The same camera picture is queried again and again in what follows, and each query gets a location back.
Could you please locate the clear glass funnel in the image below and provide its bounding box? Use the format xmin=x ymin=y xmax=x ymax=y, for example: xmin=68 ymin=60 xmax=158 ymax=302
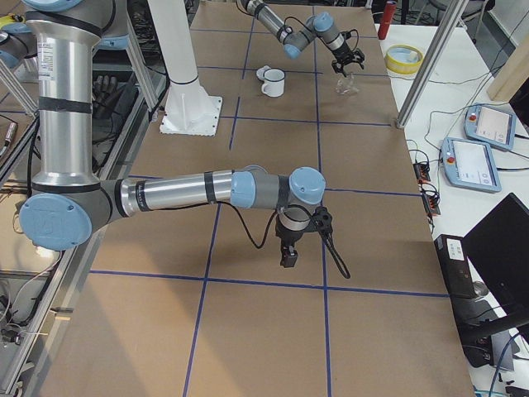
xmin=336 ymin=73 xmax=360 ymax=96

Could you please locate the white enamel mug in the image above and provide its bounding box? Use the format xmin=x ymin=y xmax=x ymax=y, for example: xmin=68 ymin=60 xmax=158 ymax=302
xmin=261 ymin=69 xmax=286 ymax=98

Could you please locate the white mug lid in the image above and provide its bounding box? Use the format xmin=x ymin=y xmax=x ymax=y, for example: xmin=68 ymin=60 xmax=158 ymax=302
xmin=255 ymin=65 xmax=271 ymax=81

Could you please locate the yellow tape roll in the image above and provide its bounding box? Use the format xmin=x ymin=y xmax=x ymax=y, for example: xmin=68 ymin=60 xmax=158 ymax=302
xmin=384 ymin=45 xmax=424 ymax=74

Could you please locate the red cylinder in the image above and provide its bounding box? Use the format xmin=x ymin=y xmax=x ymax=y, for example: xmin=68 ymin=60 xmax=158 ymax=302
xmin=377 ymin=1 xmax=398 ymax=41

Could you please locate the orange electronics board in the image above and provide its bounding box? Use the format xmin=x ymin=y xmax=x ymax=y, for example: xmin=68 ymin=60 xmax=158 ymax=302
xmin=422 ymin=192 xmax=441 ymax=217
xmin=412 ymin=162 xmax=431 ymax=183

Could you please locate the lower teach pendant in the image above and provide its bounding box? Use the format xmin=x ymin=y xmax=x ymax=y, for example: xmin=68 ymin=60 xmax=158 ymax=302
xmin=441 ymin=137 xmax=502 ymax=193

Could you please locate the teach pendant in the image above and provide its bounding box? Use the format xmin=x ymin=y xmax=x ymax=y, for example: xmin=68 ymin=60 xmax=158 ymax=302
xmin=441 ymin=137 xmax=502 ymax=193
xmin=464 ymin=103 xmax=516 ymax=151

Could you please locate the upper teach pendant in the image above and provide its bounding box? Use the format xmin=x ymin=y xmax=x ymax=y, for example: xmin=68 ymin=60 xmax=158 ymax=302
xmin=464 ymin=103 xmax=516 ymax=151

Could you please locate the black desktop box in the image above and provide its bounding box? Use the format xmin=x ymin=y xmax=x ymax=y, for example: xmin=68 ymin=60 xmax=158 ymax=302
xmin=434 ymin=234 xmax=476 ymax=299

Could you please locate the wooden plank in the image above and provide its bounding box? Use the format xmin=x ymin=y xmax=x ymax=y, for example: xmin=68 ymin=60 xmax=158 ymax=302
xmin=487 ymin=36 xmax=529 ymax=102

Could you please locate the black computer monitor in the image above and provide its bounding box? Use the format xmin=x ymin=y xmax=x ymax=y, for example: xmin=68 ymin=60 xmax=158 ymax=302
xmin=463 ymin=193 xmax=528 ymax=313

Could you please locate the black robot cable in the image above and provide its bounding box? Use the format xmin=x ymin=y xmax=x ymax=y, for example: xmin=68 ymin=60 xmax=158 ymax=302
xmin=214 ymin=200 xmax=286 ymax=250

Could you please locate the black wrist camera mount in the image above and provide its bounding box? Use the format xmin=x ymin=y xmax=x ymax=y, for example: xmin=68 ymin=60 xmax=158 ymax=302
xmin=312 ymin=206 xmax=333 ymax=238

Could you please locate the aluminium frame post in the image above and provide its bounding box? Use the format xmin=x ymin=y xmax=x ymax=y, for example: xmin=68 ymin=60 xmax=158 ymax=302
xmin=395 ymin=0 xmax=469 ymax=129

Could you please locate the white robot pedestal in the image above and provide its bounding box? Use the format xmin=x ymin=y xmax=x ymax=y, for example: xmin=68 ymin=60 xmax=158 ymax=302
xmin=149 ymin=0 xmax=222 ymax=136

